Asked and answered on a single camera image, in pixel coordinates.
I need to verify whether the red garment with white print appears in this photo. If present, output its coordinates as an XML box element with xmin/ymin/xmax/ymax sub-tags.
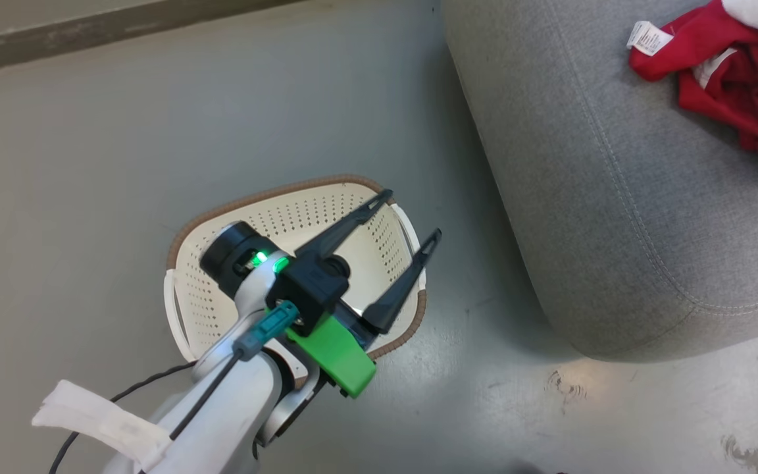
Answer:
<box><xmin>626</xmin><ymin>0</ymin><xmax>758</xmax><ymax>84</ymax></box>

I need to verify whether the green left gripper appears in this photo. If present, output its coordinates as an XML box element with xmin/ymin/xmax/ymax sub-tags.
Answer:
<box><xmin>283</xmin><ymin>188</ymin><xmax>444</xmax><ymax>400</ymax></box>

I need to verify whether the red white striped jersey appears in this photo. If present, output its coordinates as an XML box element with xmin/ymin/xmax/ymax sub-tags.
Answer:
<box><xmin>678</xmin><ymin>45</ymin><xmax>758</xmax><ymax>179</ymax></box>

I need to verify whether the teal plug black left cable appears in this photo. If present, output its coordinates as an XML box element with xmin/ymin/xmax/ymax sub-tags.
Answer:
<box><xmin>48</xmin><ymin>301</ymin><xmax>301</xmax><ymax>474</ymax></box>

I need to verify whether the grey fabric sofa seat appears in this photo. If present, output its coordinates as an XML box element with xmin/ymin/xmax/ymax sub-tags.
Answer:
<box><xmin>441</xmin><ymin>0</ymin><xmax>758</xmax><ymax>363</ymax></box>

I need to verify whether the cream perforated laundry basket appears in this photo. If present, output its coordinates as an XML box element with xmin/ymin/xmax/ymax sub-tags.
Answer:
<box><xmin>163</xmin><ymin>174</ymin><xmax>428</xmax><ymax>364</ymax></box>

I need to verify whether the white tape strip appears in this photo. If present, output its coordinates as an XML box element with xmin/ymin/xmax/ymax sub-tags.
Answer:
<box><xmin>31</xmin><ymin>379</ymin><xmax>173</xmax><ymax>472</ymax></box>

